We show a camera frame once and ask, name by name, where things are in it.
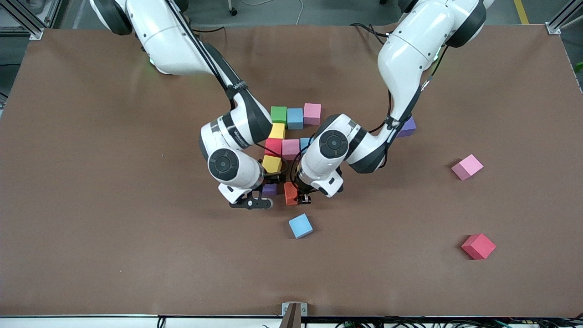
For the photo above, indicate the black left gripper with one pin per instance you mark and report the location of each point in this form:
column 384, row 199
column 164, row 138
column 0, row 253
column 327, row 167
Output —
column 302, row 190

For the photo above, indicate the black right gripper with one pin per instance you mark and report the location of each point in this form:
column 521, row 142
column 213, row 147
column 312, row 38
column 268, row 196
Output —
column 271, row 179

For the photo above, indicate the purple foam cube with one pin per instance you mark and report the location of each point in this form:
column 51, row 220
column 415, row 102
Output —
column 269, row 190
column 409, row 127

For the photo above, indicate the yellow foam cube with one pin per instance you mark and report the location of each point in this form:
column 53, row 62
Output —
column 278, row 131
column 272, row 165

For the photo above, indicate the orange foam cube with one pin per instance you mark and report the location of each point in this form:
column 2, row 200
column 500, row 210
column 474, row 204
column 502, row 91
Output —
column 289, row 193

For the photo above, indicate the pink foam cube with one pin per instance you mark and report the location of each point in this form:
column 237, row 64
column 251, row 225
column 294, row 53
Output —
column 312, row 114
column 467, row 167
column 290, row 149

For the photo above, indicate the red foam cube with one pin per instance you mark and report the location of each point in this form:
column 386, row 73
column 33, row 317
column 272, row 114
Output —
column 478, row 246
column 274, row 146

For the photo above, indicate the light blue foam cube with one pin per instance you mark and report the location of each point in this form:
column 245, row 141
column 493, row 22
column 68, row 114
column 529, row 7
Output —
column 305, row 143
column 300, row 226
column 294, row 118

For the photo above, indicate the green foam cube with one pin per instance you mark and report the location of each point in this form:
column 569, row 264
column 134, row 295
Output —
column 278, row 115

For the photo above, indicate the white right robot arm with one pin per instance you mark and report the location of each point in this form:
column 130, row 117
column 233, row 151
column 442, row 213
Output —
column 168, row 41

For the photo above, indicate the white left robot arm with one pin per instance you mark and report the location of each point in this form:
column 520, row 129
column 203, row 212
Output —
column 410, row 54

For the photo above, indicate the black chair caster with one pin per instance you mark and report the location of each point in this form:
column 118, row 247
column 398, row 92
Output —
column 232, row 12

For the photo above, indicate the small green plastic piece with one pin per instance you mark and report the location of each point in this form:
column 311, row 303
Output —
column 579, row 67

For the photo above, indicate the metal table edge bracket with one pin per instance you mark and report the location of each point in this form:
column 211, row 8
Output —
column 294, row 310

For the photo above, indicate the aluminium frame post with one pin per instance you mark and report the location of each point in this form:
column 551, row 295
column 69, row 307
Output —
column 27, row 27
column 553, row 28

